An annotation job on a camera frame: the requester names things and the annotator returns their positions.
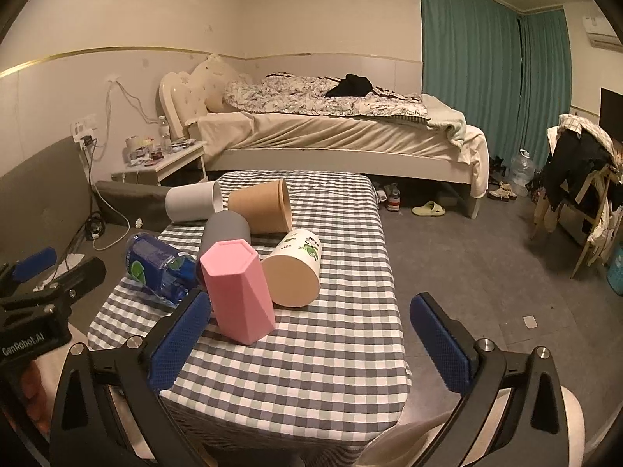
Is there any narrow teal curtain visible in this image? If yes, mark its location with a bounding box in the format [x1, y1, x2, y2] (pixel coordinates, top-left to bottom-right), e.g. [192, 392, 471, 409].
[520, 7, 572, 157]

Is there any white nightstand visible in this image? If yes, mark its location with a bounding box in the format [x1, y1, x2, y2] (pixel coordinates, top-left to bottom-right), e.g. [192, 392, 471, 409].
[111, 141, 208, 188]

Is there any pink faceted cup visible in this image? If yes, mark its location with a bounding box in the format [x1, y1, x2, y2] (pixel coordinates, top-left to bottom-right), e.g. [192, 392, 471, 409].
[199, 239, 277, 346]

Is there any large clear water jug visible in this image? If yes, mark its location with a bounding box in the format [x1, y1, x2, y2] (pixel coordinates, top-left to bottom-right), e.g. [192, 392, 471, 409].
[509, 150, 537, 198]

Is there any wall power socket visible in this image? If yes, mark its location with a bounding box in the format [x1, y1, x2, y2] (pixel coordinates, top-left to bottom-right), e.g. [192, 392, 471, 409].
[70, 116, 99, 145]

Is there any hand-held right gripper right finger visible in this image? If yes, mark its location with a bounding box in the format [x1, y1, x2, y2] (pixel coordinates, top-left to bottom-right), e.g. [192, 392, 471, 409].
[410, 293, 571, 467]

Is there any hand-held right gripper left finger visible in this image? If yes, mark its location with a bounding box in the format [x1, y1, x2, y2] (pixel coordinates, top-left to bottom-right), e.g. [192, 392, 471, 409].
[49, 288, 212, 467]

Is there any cream tufted pillow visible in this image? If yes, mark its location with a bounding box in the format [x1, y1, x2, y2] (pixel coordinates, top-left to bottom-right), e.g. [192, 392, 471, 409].
[190, 53, 254, 112]

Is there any cream bed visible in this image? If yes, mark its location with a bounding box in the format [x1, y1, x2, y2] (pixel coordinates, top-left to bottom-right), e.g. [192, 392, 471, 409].
[158, 53, 490, 219]

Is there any brown paper cup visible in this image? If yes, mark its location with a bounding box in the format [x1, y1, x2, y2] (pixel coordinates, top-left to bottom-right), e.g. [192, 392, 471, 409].
[228, 179, 294, 235]

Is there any white air conditioner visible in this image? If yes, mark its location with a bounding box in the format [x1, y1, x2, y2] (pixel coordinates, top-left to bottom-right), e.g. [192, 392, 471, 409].
[583, 14, 623, 50]

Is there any pale folded blanket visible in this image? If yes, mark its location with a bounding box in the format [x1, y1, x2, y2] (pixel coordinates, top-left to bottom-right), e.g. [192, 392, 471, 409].
[421, 93, 469, 149]

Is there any wide teal curtain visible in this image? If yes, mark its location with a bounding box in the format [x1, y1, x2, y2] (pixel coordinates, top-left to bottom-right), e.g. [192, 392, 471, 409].
[419, 0, 524, 133]

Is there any floral patterned quilt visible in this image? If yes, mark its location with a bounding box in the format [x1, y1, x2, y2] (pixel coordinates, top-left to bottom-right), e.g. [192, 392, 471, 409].
[223, 74, 431, 120]

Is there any light grey cup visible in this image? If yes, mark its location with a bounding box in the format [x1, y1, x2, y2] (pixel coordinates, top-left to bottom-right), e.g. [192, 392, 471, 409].
[165, 181, 224, 225]

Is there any pair of beige shoes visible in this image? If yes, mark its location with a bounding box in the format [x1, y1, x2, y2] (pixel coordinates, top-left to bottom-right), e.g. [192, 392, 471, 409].
[488, 181, 519, 202]

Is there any grey checkered tablecloth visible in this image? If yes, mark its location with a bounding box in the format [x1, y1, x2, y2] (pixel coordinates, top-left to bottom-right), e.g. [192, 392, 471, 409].
[88, 170, 412, 449]

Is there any white cup with green print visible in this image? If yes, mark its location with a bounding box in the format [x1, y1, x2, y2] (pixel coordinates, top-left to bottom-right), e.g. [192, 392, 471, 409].
[262, 228, 323, 308]

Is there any blue plastic bin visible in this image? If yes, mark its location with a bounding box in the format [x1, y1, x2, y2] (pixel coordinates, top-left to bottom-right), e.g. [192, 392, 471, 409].
[607, 246, 623, 297]

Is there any blue plastic water bottle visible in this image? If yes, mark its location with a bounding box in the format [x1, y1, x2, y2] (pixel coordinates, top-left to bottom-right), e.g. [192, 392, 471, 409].
[125, 233, 198, 303]

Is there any pair of sneakers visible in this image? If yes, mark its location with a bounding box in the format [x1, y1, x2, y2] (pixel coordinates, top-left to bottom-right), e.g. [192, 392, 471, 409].
[376, 182, 403, 213]

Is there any black garment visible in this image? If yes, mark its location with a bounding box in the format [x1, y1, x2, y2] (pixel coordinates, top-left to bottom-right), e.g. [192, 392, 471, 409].
[325, 74, 373, 98]

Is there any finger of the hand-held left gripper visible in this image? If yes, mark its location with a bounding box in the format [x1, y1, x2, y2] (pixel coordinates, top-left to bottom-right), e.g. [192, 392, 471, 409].
[0, 247, 58, 297]
[26, 257, 108, 313]

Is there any white charging cable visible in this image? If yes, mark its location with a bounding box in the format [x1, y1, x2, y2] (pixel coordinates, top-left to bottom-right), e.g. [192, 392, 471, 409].
[108, 78, 162, 125]

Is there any floor power strip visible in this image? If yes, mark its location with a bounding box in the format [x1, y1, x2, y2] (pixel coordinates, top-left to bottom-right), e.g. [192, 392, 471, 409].
[86, 214, 108, 241]

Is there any dark grey cup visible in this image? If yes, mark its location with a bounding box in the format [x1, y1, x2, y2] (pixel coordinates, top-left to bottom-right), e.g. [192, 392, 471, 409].
[197, 210, 253, 279]

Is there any person's white trouser leg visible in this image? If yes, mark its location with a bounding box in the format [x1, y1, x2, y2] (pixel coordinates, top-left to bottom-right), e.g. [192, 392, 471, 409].
[370, 384, 586, 467]

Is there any person's left hand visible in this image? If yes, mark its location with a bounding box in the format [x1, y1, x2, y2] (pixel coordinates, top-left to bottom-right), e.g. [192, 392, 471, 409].
[17, 357, 66, 431]

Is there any wooden chair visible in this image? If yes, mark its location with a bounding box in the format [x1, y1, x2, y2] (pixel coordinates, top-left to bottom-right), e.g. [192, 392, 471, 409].
[531, 114, 623, 279]

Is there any black television screen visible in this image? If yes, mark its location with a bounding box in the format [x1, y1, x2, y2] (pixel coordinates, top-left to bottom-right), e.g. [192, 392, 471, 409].
[600, 88, 623, 133]

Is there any dark jacket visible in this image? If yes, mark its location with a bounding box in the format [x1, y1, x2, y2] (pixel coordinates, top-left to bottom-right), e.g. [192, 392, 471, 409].
[542, 129, 615, 206]

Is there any pale green slipper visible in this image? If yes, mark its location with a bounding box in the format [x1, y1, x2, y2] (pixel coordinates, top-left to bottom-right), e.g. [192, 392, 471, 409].
[412, 200, 447, 218]

